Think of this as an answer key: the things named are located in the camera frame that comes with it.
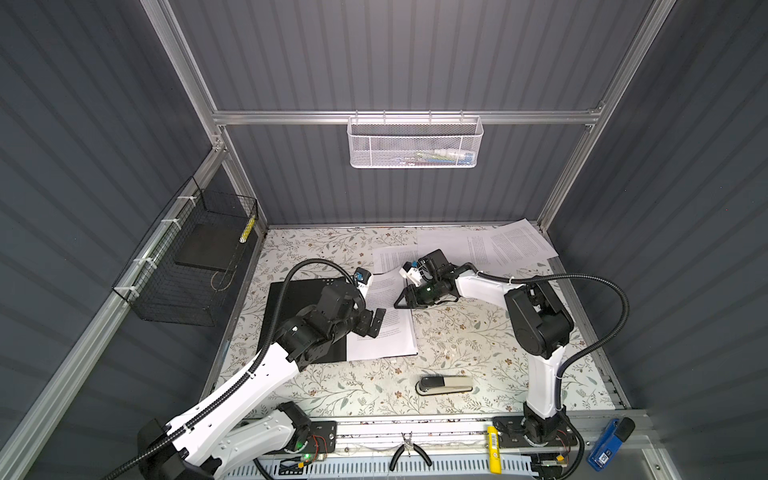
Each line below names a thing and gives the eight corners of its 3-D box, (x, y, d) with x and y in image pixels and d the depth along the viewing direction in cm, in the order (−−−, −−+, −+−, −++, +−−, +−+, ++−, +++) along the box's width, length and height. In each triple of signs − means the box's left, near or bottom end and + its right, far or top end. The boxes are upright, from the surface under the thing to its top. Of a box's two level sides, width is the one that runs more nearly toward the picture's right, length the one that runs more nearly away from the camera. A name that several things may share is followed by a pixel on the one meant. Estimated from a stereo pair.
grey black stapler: (416, 395, 82) (417, 389, 78) (415, 381, 84) (416, 375, 80) (468, 395, 82) (472, 389, 78) (466, 381, 84) (470, 375, 80)
